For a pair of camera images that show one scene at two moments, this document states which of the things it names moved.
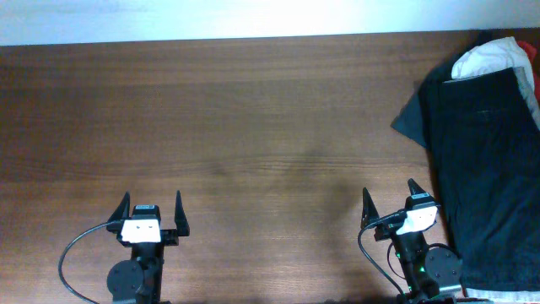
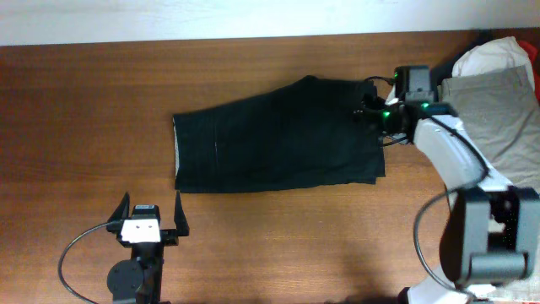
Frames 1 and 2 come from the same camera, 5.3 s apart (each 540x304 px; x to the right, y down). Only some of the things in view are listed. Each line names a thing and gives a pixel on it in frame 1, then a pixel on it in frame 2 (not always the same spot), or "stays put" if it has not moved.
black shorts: (483, 134) -> (305, 134)
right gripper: (369, 211) -> (375, 104)
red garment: (531, 51) stays put
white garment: (494, 56) stays put
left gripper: (171, 236) stays put
